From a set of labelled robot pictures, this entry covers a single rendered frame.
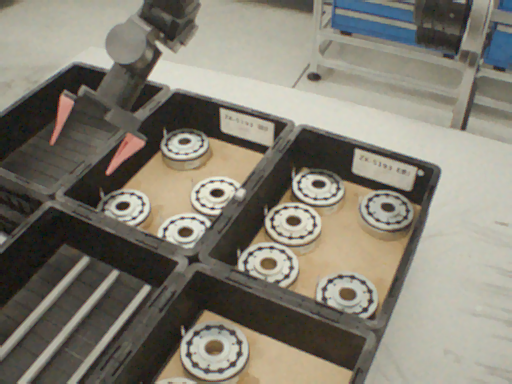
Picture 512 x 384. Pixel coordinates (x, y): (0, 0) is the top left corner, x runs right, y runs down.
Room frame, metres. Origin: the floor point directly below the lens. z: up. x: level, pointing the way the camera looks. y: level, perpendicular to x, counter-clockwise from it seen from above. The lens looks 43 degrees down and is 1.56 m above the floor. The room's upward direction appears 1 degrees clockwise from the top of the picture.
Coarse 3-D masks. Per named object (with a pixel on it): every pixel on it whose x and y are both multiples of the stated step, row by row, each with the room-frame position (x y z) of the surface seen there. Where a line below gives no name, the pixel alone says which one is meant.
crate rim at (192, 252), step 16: (192, 96) 0.97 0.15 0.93; (208, 96) 0.97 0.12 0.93; (256, 112) 0.91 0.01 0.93; (288, 128) 0.86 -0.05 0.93; (112, 144) 0.80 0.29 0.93; (96, 160) 0.75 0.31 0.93; (80, 176) 0.71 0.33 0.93; (256, 176) 0.71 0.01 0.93; (64, 192) 0.67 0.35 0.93; (80, 208) 0.63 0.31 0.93; (224, 208) 0.63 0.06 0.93; (112, 224) 0.59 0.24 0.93; (128, 224) 0.59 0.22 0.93; (160, 240) 0.56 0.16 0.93; (192, 256) 0.53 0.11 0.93
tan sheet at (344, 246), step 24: (288, 192) 0.78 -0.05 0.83; (360, 192) 0.78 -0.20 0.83; (336, 216) 0.71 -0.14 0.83; (264, 240) 0.65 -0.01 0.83; (336, 240) 0.65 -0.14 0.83; (360, 240) 0.65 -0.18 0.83; (384, 240) 0.65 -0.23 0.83; (312, 264) 0.59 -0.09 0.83; (336, 264) 0.59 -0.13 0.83; (360, 264) 0.59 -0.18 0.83; (384, 264) 0.59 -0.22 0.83; (312, 288) 0.54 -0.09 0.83; (384, 288) 0.54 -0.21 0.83
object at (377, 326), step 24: (288, 144) 0.80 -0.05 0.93; (360, 144) 0.81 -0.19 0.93; (264, 168) 0.73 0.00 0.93; (432, 168) 0.74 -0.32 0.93; (432, 192) 0.68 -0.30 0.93; (216, 240) 0.56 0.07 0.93; (408, 240) 0.56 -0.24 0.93; (216, 264) 0.51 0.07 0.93; (408, 264) 0.51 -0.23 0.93; (336, 312) 0.43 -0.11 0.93; (384, 312) 0.42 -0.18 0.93
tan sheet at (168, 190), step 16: (224, 144) 0.93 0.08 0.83; (160, 160) 0.87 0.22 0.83; (208, 160) 0.87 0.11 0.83; (224, 160) 0.88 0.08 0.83; (240, 160) 0.88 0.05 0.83; (256, 160) 0.88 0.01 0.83; (144, 176) 0.82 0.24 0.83; (160, 176) 0.82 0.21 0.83; (176, 176) 0.82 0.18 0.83; (192, 176) 0.82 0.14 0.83; (208, 176) 0.82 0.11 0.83; (224, 176) 0.82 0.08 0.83; (240, 176) 0.82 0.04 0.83; (144, 192) 0.77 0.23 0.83; (160, 192) 0.77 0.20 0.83; (176, 192) 0.77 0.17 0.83; (160, 208) 0.73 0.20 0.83; (176, 208) 0.73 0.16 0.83; (160, 224) 0.69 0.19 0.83
